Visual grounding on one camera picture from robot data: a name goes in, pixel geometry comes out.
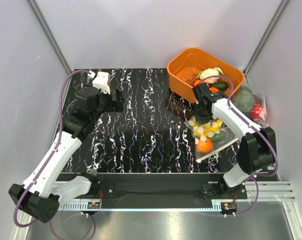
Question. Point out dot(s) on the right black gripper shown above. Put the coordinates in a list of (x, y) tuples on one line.
[(199, 119)]

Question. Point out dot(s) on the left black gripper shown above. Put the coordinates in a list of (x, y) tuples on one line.
[(116, 106)]

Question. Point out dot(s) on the yellow fake bananas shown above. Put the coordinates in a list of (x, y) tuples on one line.
[(210, 126)]

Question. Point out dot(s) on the clear polka dot zip bag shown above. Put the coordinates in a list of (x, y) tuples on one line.
[(198, 133)]

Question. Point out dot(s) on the green fake cucumber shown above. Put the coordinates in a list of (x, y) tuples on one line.
[(218, 137)]

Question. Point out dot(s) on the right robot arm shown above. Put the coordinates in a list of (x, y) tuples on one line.
[(257, 149)]

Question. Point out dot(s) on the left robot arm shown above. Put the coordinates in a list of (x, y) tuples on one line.
[(37, 196)]

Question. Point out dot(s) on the dark green fake avocado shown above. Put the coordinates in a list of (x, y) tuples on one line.
[(220, 85)]

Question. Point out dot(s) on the white fake cauliflower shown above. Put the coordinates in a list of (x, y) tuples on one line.
[(210, 75)]

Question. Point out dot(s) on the green fake melon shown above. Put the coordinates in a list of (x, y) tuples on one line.
[(243, 99)]

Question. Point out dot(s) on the red fake apple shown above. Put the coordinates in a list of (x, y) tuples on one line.
[(255, 111)]

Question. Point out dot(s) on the orange plastic basket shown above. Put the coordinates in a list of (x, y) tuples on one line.
[(194, 64)]

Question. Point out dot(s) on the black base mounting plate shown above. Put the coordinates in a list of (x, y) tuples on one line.
[(171, 187)]

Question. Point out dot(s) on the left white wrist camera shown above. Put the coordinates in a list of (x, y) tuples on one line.
[(102, 82)]

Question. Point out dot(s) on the slotted cable duct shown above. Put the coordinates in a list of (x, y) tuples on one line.
[(200, 205)]

